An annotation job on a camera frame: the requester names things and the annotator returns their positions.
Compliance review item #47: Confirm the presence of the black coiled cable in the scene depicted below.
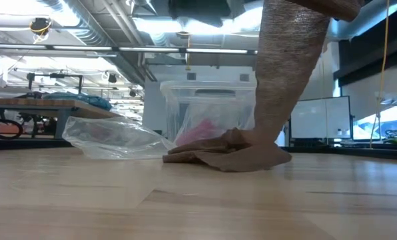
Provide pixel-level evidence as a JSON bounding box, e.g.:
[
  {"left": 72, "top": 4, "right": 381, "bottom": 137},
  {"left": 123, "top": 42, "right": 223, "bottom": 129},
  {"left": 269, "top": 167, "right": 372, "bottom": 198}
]
[{"left": 0, "top": 117, "right": 23, "bottom": 141}]

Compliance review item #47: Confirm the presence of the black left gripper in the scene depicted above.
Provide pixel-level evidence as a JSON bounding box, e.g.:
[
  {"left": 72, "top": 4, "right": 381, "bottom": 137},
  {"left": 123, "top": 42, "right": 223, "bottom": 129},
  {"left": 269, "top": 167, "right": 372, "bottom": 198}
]
[{"left": 167, "top": 0, "right": 232, "bottom": 28}]

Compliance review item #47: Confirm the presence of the large crumpled clear plastic bag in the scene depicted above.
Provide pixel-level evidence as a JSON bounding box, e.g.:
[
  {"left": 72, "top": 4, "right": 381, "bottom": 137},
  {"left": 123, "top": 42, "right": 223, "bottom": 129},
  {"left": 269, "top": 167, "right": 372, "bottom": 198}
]
[{"left": 61, "top": 115, "right": 178, "bottom": 160}]

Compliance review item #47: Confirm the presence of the wooden workbench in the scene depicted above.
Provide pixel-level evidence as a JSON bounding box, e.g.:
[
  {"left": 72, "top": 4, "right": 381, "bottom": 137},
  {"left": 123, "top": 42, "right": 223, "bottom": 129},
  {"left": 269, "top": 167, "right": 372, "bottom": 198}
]
[{"left": 0, "top": 97, "right": 119, "bottom": 140}]

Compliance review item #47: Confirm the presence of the white board with black frame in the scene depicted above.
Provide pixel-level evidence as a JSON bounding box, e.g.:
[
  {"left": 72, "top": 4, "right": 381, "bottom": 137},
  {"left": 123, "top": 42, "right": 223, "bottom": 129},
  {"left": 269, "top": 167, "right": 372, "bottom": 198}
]
[{"left": 290, "top": 95, "right": 352, "bottom": 140}]

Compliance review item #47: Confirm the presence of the clear plastic storage bin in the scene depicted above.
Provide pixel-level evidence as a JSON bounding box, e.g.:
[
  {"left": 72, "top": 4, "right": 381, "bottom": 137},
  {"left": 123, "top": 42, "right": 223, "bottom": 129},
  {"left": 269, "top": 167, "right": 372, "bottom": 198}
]
[{"left": 159, "top": 80, "right": 258, "bottom": 147}]

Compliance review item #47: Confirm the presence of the tan elastic bandage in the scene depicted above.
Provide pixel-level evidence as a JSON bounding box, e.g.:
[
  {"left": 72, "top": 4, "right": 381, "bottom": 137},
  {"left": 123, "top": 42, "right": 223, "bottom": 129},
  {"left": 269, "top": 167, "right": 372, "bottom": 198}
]
[{"left": 162, "top": 0, "right": 366, "bottom": 173}]

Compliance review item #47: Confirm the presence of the black camera rig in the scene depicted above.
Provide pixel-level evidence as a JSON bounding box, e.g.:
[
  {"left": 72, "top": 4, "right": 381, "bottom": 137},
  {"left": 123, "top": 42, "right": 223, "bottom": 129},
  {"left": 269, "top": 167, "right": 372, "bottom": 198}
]
[{"left": 26, "top": 71, "right": 85, "bottom": 95}]

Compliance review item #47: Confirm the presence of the black ceiling cable reel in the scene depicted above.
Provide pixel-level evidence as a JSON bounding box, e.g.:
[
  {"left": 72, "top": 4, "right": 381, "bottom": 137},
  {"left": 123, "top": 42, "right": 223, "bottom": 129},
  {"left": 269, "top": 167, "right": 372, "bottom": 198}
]
[{"left": 29, "top": 17, "right": 53, "bottom": 44}]

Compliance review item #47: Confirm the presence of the yellow hanging cable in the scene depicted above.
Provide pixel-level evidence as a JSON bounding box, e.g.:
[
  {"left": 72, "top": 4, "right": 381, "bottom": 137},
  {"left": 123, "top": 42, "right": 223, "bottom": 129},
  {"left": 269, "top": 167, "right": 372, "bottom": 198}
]
[{"left": 370, "top": 0, "right": 391, "bottom": 149}]

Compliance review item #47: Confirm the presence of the long ceiling strip light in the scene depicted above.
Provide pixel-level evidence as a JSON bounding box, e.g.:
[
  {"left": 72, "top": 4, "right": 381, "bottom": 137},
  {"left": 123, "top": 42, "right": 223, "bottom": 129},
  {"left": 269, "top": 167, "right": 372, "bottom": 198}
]
[{"left": 0, "top": 43, "right": 258, "bottom": 56}]

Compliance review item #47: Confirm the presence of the pink-red bandage roll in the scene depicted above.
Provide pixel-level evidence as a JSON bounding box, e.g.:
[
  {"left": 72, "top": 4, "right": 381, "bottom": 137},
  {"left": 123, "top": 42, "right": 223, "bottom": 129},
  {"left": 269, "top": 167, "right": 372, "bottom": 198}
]
[{"left": 175, "top": 119, "right": 219, "bottom": 147}]

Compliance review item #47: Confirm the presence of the computer monitor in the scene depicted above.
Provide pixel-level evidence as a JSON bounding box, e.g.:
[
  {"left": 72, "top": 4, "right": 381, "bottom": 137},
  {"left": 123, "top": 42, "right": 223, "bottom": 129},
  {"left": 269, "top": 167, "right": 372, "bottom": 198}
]
[{"left": 351, "top": 105, "right": 397, "bottom": 141}]

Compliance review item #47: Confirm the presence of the teal cloth bundle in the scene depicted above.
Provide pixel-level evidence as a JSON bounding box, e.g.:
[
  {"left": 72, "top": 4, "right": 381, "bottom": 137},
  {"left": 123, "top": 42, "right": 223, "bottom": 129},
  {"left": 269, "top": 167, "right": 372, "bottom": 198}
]
[{"left": 42, "top": 91, "right": 113, "bottom": 111}]

